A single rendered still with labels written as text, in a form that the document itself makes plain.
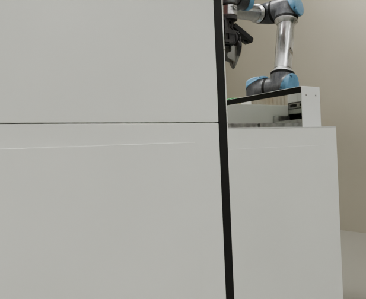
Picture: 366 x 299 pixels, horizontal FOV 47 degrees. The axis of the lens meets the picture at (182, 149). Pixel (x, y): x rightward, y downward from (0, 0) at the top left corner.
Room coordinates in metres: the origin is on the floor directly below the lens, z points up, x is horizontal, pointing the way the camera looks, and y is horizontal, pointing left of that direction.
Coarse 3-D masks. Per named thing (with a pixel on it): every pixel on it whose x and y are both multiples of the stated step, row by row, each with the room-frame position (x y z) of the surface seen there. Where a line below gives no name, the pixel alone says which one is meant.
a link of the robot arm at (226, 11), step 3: (225, 6) 1.71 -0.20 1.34; (228, 6) 1.71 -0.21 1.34; (231, 6) 1.71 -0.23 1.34; (234, 6) 1.72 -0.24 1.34; (225, 9) 1.71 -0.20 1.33; (228, 9) 1.71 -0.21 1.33; (231, 9) 1.71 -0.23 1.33; (234, 9) 1.72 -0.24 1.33; (225, 12) 1.71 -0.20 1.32; (228, 12) 1.71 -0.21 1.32; (231, 12) 1.71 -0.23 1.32; (234, 12) 1.72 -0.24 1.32
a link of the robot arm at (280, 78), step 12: (276, 0) 2.09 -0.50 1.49; (288, 0) 2.03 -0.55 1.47; (300, 0) 2.08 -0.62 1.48; (276, 12) 2.07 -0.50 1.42; (288, 12) 2.03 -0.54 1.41; (300, 12) 2.05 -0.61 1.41; (276, 24) 2.10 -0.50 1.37; (288, 24) 2.04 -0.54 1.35; (276, 36) 2.06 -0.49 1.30; (288, 36) 2.02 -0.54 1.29; (276, 48) 2.04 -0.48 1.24; (288, 48) 2.01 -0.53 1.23; (276, 60) 2.02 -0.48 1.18; (288, 60) 2.00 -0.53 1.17; (276, 72) 1.99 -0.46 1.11; (288, 72) 1.97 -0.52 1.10; (264, 84) 2.02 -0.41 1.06; (276, 84) 1.97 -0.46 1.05; (288, 84) 1.94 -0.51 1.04
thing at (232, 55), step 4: (232, 48) 1.72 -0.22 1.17; (236, 48) 1.73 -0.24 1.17; (228, 52) 1.72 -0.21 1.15; (232, 52) 1.73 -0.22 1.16; (236, 52) 1.73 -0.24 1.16; (228, 56) 1.72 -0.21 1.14; (232, 56) 1.73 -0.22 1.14; (236, 56) 1.73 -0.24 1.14; (232, 60) 1.73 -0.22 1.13; (236, 60) 1.73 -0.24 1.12; (236, 64) 1.74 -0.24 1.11
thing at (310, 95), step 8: (304, 88) 1.40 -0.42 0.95; (312, 88) 1.42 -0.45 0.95; (304, 96) 1.40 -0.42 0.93; (312, 96) 1.42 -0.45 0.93; (304, 104) 1.40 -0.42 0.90; (312, 104) 1.42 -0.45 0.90; (304, 112) 1.40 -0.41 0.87; (312, 112) 1.42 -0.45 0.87; (304, 120) 1.40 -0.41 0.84; (312, 120) 1.42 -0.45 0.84; (320, 120) 1.44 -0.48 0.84
